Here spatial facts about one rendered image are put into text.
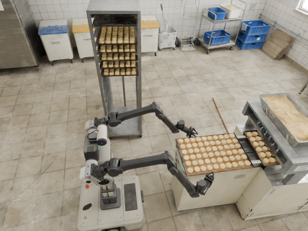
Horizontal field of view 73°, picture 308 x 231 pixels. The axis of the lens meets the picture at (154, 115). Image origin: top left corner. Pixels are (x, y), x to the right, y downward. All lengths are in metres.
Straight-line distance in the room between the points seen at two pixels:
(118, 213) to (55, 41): 3.68
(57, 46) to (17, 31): 0.75
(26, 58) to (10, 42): 0.36
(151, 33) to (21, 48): 2.60
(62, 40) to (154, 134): 2.84
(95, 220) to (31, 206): 0.89
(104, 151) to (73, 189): 1.28
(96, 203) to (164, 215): 0.78
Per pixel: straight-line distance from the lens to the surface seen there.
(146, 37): 4.95
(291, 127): 1.92
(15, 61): 4.97
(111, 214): 2.34
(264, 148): 2.19
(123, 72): 2.41
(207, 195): 2.33
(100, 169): 1.45
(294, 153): 1.90
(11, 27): 4.67
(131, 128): 3.10
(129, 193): 2.41
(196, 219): 2.64
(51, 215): 2.79
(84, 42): 4.87
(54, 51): 5.01
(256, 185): 2.27
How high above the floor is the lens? 2.42
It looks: 44 degrees down
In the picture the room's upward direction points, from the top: 3 degrees clockwise
